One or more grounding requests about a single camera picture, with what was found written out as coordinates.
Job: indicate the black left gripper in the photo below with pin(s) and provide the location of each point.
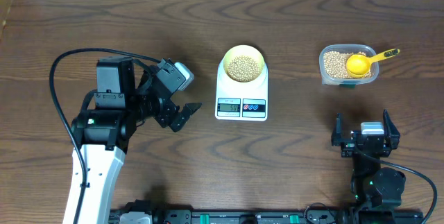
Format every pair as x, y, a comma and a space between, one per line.
164, 116

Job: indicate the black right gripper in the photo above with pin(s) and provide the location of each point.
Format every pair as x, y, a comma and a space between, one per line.
347, 147

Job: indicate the yellow scoop cup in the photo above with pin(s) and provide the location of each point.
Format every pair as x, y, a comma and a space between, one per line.
357, 65

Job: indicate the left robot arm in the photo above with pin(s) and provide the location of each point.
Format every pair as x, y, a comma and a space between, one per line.
102, 136

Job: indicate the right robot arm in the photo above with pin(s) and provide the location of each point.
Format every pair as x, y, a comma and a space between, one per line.
378, 190

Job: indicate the white digital kitchen scale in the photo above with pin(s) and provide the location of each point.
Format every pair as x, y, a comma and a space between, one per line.
241, 101

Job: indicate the soybeans in yellow bowl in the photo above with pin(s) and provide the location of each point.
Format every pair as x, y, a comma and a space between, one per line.
243, 69

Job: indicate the yellow bowl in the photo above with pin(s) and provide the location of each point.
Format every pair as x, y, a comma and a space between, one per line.
246, 51

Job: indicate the green tape piece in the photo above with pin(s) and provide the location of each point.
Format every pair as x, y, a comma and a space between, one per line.
349, 86

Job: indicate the clear plastic container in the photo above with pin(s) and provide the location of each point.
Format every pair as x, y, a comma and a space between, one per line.
354, 49

